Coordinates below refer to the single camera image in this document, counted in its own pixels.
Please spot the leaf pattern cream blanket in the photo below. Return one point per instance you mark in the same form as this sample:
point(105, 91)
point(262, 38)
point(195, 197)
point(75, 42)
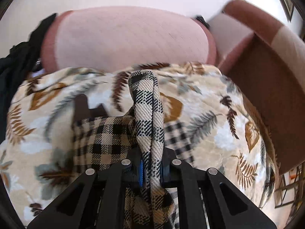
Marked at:
point(61, 124)

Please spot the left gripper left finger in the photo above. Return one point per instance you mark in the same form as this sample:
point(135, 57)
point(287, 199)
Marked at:
point(96, 199)

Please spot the framed wall picture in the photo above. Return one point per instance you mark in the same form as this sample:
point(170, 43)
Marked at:
point(288, 8)

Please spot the dark navy garment pile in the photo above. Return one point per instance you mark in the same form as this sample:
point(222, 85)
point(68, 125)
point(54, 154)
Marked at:
point(16, 66)

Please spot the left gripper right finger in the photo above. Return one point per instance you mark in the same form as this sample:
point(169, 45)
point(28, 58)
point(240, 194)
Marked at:
point(207, 199)

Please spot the small black object behind pillow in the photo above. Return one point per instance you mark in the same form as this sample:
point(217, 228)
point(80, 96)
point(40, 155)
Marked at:
point(200, 19)

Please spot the pink long bolster pillow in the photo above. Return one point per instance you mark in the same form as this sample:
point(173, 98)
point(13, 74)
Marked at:
point(114, 38)

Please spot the black white checkered shirt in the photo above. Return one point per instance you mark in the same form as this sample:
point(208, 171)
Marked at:
point(143, 143)

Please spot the brown wooden bed frame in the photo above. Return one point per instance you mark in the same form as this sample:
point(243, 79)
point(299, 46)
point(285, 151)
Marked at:
point(271, 104)

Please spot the pink brown side cushion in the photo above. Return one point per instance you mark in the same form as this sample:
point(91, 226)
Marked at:
point(236, 25)

